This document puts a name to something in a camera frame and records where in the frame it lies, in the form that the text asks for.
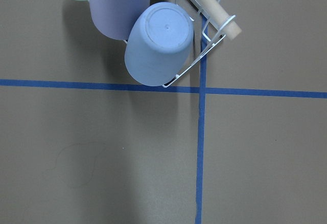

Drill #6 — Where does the white wire cup rack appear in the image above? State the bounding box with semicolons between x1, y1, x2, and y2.
161;0;235;88

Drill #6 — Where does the blue plastic cup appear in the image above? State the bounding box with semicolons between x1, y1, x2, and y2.
124;2;194;86

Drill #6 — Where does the wooden rack handle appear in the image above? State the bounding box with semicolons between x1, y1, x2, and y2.
196;0;242;40

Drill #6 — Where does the purple plastic cup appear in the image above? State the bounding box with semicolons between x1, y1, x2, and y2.
89;0;150;40

